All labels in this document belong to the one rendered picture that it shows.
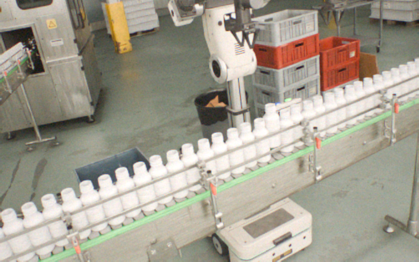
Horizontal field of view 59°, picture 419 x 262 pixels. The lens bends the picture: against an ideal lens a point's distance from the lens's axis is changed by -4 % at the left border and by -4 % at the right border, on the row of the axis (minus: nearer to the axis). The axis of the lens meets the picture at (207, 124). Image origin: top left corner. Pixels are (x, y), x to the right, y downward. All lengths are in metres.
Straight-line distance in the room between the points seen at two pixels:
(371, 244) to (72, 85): 3.71
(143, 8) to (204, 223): 9.65
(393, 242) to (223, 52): 1.56
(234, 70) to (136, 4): 8.83
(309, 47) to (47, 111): 3.19
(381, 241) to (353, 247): 0.18
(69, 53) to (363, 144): 3.74
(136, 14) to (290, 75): 7.43
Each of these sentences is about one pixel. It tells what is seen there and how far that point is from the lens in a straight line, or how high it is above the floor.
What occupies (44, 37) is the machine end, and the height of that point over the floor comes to 1.17.
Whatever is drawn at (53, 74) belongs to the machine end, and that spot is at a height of 0.72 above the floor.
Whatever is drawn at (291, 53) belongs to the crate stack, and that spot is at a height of 0.78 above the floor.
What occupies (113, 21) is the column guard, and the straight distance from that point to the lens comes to 8.81.
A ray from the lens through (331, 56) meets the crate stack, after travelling 4.29.
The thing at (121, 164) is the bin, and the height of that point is 0.89.
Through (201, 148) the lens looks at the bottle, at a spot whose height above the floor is 1.15.
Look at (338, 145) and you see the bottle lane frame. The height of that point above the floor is 0.95.
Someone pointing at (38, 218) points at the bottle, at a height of 1.12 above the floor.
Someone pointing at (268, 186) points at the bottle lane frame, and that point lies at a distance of 1.48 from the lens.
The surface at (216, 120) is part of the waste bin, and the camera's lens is 3.05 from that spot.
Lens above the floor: 1.74
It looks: 24 degrees down
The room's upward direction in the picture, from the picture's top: 9 degrees counter-clockwise
